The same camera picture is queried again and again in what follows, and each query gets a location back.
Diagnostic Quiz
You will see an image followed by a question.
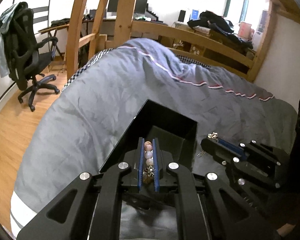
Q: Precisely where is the pink brown bead bracelet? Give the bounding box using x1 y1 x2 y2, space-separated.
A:
142 141 156 184

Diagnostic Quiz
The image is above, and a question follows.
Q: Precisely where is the black jewelry box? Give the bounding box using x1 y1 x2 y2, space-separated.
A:
100 99 197 173

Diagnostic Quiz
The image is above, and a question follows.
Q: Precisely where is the grey striped duvet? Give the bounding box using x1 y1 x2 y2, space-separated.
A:
10 38 297 236

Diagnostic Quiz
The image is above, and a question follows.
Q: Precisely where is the pink container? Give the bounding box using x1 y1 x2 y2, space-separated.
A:
238 21 252 40

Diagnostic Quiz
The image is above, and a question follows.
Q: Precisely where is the pile of dark clothes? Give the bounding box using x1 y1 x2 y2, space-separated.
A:
187 11 253 49

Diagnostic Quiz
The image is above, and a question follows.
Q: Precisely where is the black office chair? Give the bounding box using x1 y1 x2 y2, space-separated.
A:
0 2 60 111

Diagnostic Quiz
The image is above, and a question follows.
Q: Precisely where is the wooden ladder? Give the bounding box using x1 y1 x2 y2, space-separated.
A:
65 0 109 78

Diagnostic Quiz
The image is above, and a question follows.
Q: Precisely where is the grey garment on chair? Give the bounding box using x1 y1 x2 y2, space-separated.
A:
0 3 19 78

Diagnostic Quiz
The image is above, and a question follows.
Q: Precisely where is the black computer monitor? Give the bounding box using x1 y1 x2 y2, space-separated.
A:
107 0 148 14

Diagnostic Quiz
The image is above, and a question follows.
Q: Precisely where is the folding wooden side table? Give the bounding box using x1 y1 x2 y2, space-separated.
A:
38 23 69 61

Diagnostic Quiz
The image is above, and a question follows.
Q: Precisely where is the wooden loft bed frame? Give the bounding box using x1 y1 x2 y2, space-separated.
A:
112 0 300 82

